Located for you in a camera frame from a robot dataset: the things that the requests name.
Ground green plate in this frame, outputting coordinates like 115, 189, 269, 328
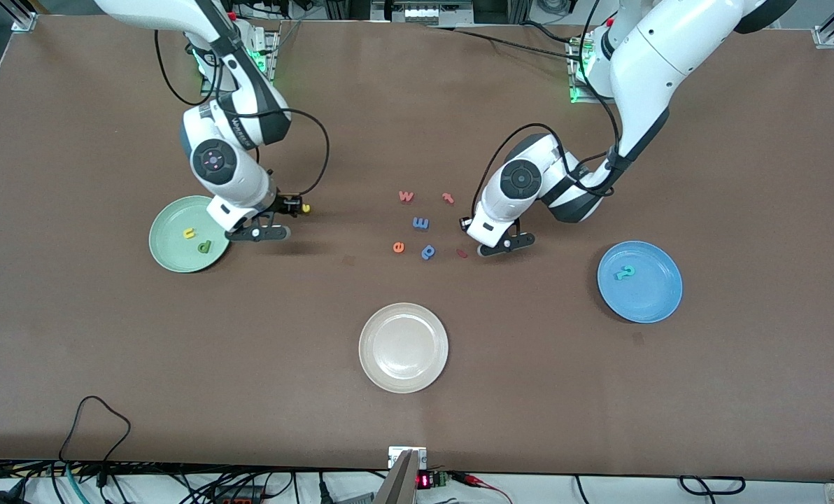
148, 195, 234, 274

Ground grey camera mount bar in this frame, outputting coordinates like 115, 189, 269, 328
374, 449, 420, 504

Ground black power strip red switches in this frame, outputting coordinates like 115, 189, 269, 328
211, 486, 267, 504

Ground white plate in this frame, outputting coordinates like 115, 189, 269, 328
358, 302, 450, 394

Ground black flat loop cable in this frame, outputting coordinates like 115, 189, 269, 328
679, 476, 747, 495

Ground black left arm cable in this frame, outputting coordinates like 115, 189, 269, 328
469, 0, 628, 211

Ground white marker tag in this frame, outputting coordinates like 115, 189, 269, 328
388, 446, 427, 468

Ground black cable to arm base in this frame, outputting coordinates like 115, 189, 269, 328
427, 21, 589, 62

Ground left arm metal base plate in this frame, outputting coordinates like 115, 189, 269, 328
569, 35, 646, 106

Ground thin black looped cable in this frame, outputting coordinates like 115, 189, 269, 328
59, 395, 132, 468

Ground blue plate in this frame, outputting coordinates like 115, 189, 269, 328
597, 240, 684, 324

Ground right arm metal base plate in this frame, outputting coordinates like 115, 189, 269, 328
200, 29, 279, 97

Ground red clip wire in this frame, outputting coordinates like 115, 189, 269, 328
452, 473, 514, 504

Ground grey box with white sockets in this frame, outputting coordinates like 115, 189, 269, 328
372, 0, 474, 27

